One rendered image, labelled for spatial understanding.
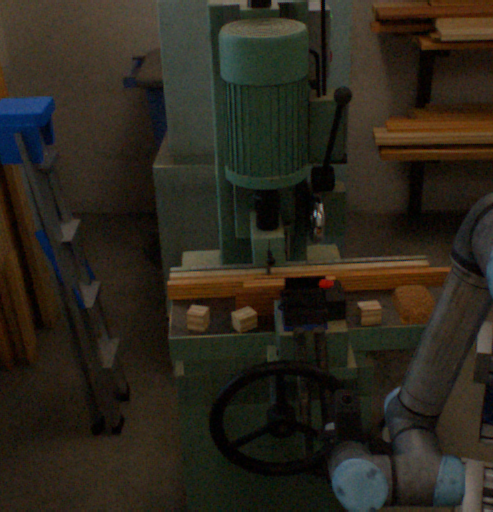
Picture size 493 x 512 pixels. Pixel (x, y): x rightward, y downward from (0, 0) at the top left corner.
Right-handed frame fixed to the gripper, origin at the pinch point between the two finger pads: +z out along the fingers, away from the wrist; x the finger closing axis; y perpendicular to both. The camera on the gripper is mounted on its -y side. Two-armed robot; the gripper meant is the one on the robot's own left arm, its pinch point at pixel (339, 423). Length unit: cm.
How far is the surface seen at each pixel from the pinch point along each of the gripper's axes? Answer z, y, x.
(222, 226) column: 43, -39, -25
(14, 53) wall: 236, -134, -140
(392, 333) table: 19.9, -15.1, 13.3
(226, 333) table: 17.9, -15.3, -22.4
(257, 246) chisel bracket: 20.4, -34.0, -15.7
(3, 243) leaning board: 142, -37, -114
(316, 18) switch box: 29, -86, -2
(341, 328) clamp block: 8.3, -17.3, 1.3
